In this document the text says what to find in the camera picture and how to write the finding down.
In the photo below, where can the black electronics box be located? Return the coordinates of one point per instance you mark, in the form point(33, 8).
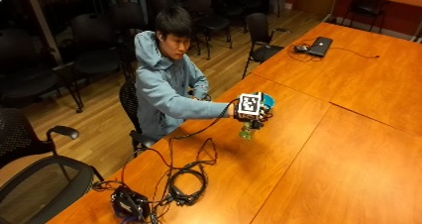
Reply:
point(129, 202)

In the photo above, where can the black laptop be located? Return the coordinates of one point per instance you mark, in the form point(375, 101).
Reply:
point(319, 46)

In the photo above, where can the white cube with black markers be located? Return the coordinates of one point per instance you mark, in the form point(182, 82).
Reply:
point(249, 104)

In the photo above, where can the person in blue hoodie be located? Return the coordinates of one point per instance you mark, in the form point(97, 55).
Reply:
point(162, 85)

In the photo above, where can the black mesh office chair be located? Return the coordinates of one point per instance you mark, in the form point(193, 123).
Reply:
point(38, 191)
point(129, 105)
point(21, 134)

